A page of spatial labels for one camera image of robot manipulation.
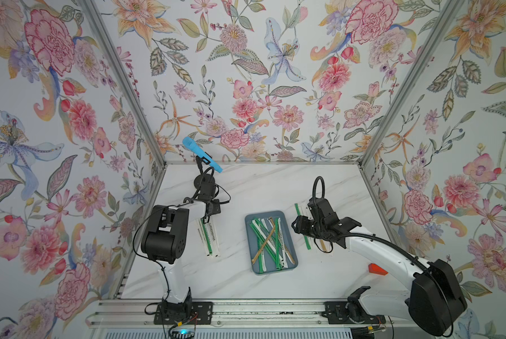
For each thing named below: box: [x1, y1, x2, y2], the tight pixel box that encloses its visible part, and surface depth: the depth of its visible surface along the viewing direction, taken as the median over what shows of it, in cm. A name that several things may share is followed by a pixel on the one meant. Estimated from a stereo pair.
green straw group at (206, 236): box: [200, 218, 213, 255], surface depth 93 cm
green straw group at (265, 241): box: [250, 217, 283, 273], surface depth 91 cm
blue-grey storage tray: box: [244, 210, 299, 275], surface depth 91 cm
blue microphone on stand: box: [181, 136, 224, 174], surface depth 98 cm
